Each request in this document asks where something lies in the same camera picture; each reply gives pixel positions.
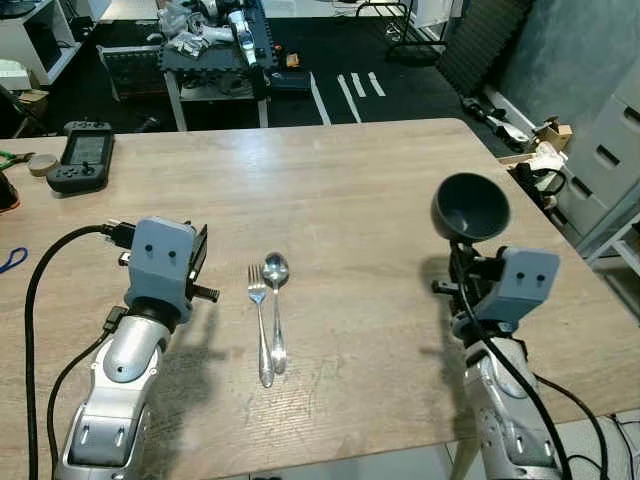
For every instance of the dark grey bowl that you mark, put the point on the dark grey bowl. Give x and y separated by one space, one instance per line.
470 205

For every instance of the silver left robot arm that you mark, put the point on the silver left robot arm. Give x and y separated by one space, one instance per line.
115 385

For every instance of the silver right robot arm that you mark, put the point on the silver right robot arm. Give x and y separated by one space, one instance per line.
505 400

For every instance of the silver spoon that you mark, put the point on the silver spoon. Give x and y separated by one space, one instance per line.
276 272

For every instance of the silver fork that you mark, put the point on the silver fork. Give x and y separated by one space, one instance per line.
263 330

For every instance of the open cardboard box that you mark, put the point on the open cardboard box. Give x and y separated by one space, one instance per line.
540 155

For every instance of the black handheld controller with screen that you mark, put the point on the black handheld controller with screen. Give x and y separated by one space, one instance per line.
83 155

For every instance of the brown tape roll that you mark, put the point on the brown tape roll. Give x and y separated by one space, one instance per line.
43 164

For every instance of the grey drawer cabinet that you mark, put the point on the grey drawer cabinet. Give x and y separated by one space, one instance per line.
610 150

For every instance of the dark storage crate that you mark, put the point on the dark storage crate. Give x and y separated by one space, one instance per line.
130 72

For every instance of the cluttered workbench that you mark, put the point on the cluttered workbench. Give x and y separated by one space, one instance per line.
215 50

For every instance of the black ribbed foam panel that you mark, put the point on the black ribbed foam panel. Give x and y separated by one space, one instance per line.
485 45

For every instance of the black metal rack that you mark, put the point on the black metal rack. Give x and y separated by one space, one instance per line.
405 30

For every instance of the white shelf unit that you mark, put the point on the white shelf unit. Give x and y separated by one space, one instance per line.
35 40

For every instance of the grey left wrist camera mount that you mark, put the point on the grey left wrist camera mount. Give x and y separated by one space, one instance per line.
160 262

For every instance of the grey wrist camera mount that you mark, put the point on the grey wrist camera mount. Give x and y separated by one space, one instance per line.
530 285
160 262

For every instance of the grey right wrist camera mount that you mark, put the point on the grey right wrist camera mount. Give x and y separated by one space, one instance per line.
530 285

